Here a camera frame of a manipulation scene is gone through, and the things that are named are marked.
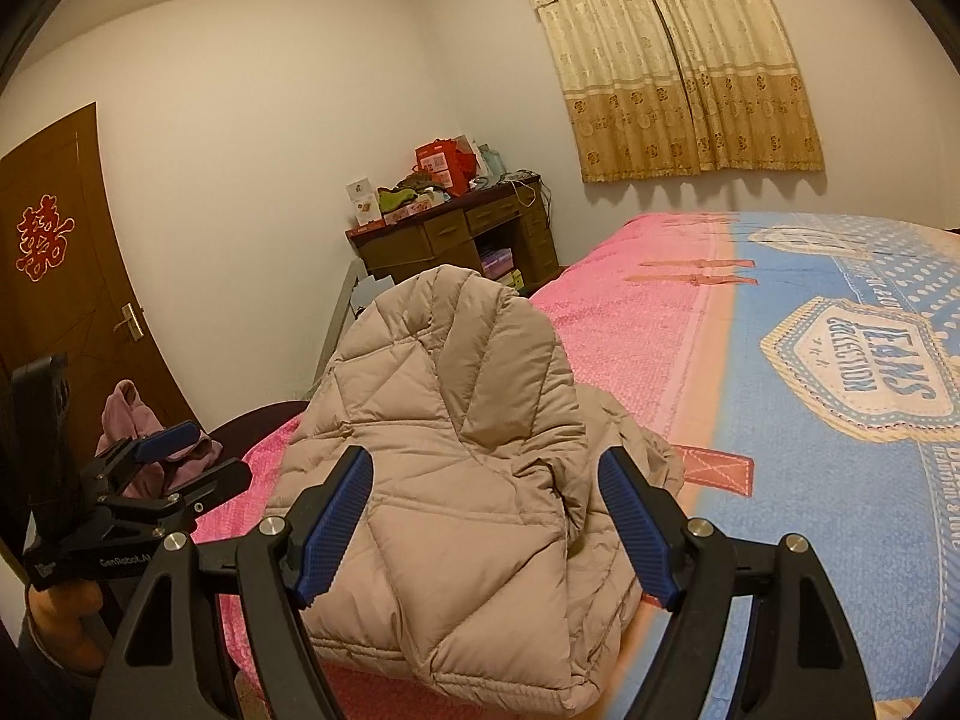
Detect white upright card box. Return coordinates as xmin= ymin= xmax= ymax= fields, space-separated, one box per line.
xmin=346 ymin=178 xmax=378 ymax=226

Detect red paper door decoration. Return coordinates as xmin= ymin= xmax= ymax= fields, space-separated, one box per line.
xmin=16 ymin=197 xmax=76 ymax=282

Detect person's left hand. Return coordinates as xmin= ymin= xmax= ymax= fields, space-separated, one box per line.
xmin=26 ymin=583 xmax=102 ymax=655

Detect dark bed base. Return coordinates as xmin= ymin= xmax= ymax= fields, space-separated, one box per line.
xmin=206 ymin=400 xmax=305 ymax=458

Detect wide beige patterned curtain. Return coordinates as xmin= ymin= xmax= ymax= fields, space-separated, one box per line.
xmin=510 ymin=0 xmax=826 ymax=182

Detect stacked boxes under desk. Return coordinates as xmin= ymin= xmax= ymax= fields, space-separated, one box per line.
xmin=480 ymin=246 xmax=524 ymax=290

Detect pink garment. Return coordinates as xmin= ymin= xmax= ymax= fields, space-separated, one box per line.
xmin=101 ymin=381 xmax=224 ymax=500

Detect white leaning board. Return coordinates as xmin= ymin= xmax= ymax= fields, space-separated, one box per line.
xmin=304 ymin=262 xmax=361 ymax=402

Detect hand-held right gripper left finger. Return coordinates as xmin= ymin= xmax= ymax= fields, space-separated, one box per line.
xmin=90 ymin=446 xmax=374 ymax=720

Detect brown wooden door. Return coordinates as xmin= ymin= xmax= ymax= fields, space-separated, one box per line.
xmin=0 ymin=101 xmax=200 ymax=578

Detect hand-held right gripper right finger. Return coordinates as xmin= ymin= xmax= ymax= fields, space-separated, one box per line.
xmin=598 ymin=446 xmax=875 ymax=720

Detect bed with pink-blue sheet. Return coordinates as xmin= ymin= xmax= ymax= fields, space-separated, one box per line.
xmin=169 ymin=210 xmax=960 ymax=720

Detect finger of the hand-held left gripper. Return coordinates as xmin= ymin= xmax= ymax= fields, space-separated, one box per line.
xmin=97 ymin=460 xmax=252 ymax=527
xmin=94 ymin=422 xmax=203 ymax=482

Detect red gift bag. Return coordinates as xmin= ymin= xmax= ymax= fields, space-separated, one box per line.
xmin=415 ymin=139 xmax=479 ymax=196

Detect beige quilted down jacket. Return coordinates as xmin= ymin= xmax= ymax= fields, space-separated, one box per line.
xmin=264 ymin=264 xmax=685 ymax=713

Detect brown wooden desk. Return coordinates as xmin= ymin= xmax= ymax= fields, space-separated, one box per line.
xmin=345 ymin=172 xmax=560 ymax=293

